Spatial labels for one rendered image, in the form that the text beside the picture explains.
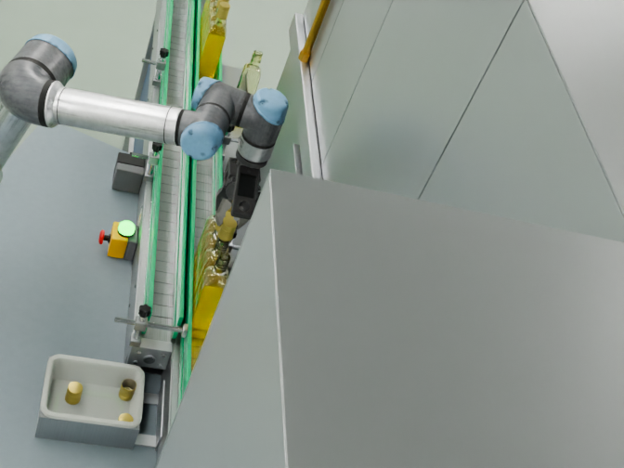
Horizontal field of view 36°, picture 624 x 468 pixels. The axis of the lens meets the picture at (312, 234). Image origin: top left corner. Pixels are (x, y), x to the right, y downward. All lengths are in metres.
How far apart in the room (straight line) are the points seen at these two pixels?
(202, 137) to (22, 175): 1.06
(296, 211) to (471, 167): 0.60
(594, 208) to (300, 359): 0.47
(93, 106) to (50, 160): 0.97
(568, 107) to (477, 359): 0.48
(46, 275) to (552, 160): 1.69
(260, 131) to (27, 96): 0.47
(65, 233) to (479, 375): 2.06
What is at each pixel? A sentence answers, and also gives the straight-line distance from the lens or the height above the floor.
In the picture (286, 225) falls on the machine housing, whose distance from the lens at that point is 0.80.
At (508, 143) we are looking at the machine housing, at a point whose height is 2.00.
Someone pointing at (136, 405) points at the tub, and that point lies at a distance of 2.29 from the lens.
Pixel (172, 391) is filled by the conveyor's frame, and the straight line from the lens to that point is 2.26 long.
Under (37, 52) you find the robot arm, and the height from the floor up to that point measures 1.45.
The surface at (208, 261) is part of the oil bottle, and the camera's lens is 2.27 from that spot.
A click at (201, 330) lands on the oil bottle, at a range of 2.35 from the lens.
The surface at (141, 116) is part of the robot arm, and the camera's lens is 1.95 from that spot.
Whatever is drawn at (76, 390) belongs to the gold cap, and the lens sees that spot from 2.30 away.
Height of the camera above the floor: 2.64
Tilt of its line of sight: 40 degrees down
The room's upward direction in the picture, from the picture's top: 24 degrees clockwise
